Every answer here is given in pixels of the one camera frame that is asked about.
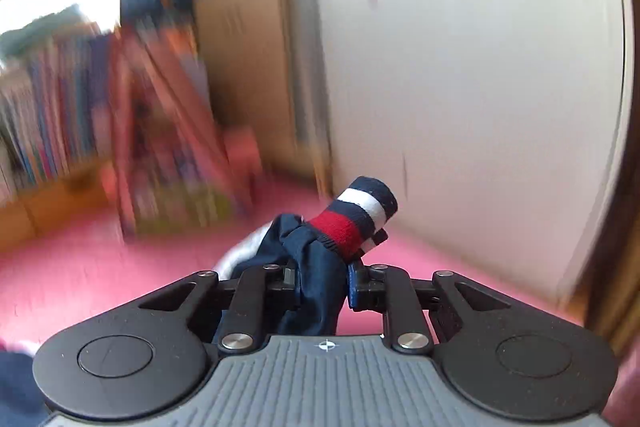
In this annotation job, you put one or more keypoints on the row of colourful books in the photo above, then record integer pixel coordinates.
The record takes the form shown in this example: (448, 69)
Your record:
(50, 107)

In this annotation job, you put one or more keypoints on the navy white red jacket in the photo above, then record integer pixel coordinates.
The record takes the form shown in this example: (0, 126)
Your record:
(310, 267)

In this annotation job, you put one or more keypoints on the brown cardboard sheet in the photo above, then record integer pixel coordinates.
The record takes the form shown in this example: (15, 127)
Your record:
(240, 57)

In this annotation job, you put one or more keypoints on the pink bunny-print blanket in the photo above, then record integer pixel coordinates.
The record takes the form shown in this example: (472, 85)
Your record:
(125, 267)

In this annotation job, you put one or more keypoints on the wooden desk organizer with drawers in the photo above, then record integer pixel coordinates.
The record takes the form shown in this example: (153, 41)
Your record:
(55, 207)

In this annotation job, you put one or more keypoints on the pink triangular toy house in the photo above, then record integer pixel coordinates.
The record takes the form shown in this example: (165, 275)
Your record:
(165, 147)

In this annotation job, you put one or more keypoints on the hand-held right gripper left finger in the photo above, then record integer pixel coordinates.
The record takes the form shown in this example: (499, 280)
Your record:
(250, 302)

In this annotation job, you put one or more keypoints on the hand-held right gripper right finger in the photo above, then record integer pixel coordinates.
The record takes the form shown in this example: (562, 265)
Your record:
(356, 287)

